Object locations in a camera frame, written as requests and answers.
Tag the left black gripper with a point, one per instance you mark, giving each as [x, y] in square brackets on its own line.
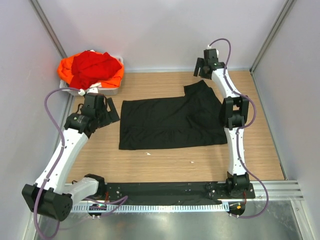
[111, 116]

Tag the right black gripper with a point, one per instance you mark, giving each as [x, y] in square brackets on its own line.
[200, 63]

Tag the black t shirt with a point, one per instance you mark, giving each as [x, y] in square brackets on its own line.
[191, 120]

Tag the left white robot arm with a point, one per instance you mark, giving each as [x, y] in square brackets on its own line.
[49, 196]

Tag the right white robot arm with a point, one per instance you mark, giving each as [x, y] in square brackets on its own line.
[233, 117]

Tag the white plastic basket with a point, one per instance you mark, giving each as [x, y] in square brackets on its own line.
[103, 90]

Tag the red t shirt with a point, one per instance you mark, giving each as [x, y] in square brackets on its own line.
[92, 70]

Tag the orange t shirt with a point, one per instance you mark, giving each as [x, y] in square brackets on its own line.
[65, 70]

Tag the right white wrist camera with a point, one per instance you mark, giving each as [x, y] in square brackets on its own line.
[209, 47]

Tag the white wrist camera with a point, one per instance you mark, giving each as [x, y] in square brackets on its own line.
[81, 92]
[209, 47]

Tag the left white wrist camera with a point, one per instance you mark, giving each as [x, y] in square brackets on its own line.
[81, 92]

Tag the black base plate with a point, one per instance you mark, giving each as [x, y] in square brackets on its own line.
[175, 193]

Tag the perforated metal cable rail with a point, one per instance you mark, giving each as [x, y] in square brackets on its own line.
[124, 209]

